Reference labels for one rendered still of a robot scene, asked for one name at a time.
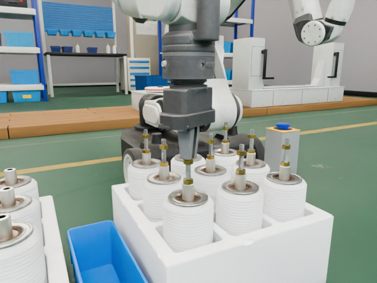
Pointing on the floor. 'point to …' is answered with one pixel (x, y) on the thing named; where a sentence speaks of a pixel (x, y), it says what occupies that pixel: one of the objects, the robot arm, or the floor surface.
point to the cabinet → (144, 65)
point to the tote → (147, 81)
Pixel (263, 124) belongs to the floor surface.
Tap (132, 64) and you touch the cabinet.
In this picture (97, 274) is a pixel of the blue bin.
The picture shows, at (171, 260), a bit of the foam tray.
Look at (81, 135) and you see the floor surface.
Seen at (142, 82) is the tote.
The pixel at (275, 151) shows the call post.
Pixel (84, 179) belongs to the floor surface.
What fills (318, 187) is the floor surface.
